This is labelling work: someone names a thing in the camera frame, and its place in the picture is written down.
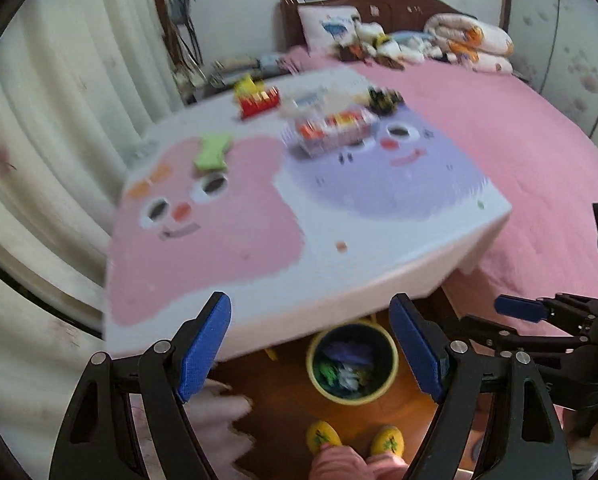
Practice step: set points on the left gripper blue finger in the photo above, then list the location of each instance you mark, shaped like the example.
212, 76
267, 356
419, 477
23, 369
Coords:
529, 310

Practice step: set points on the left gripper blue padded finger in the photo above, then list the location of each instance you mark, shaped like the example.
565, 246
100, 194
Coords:
523, 437
98, 439

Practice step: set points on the white paper ball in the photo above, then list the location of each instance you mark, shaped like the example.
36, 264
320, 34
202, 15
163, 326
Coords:
349, 377

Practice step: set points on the purple plastic bag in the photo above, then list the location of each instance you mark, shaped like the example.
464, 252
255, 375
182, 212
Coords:
349, 352

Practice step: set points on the light green wipes pack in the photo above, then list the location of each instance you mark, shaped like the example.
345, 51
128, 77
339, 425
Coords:
212, 152

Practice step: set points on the black gold wrapper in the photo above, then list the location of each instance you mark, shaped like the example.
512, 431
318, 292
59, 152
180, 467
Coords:
384, 102

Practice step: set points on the red strawberry juice carton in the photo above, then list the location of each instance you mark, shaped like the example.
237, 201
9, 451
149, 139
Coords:
321, 134

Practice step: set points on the red envelope packet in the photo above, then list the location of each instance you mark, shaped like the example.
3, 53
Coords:
259, 102

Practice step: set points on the yellow snack wrapper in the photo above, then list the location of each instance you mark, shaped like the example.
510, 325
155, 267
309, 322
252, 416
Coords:
247, 86

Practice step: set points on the clear plastic bottle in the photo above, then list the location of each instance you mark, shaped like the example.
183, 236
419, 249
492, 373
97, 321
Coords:
303, 103

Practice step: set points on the green paper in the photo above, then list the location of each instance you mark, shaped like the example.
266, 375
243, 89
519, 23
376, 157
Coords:
326, 374

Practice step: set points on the yellow rimmed trash bin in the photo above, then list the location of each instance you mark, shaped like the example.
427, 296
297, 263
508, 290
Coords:
376, 379

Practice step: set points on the right yellow slipper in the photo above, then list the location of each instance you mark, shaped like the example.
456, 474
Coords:
388, 440

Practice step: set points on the yellow slipper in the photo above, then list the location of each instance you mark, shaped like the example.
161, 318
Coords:
321, 435
388, 440

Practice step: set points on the pink bed sheet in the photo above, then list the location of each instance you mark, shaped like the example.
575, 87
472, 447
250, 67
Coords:
541, 162

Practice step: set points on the left yellow slipper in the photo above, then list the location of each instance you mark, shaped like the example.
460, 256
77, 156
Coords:
321, 435

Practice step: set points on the pink pajama legs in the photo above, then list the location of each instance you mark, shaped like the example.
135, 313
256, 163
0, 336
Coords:
343, 463

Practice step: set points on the cartoon printed tablecloth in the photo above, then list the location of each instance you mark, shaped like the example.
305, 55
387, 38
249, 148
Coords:
298, 243

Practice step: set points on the folded cartoon quilt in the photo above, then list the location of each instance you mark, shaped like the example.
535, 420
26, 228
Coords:
473, 44

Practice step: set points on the stack of books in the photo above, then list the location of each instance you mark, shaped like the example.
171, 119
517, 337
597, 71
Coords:
227, 71

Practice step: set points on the plush toy pile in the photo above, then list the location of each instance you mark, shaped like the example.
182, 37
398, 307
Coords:
369, 42

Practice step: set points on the cream floral curtain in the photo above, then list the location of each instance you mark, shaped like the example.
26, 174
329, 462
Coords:
80, 83

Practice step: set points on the dark wooden headboard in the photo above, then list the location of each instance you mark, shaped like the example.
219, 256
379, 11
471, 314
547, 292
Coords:
393, 15

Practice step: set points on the white cartoon pillow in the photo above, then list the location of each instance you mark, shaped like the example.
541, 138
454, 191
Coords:
327, 27

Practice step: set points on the hanging bags on rack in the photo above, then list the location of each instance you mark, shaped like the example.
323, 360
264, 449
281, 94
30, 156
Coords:
182, 45

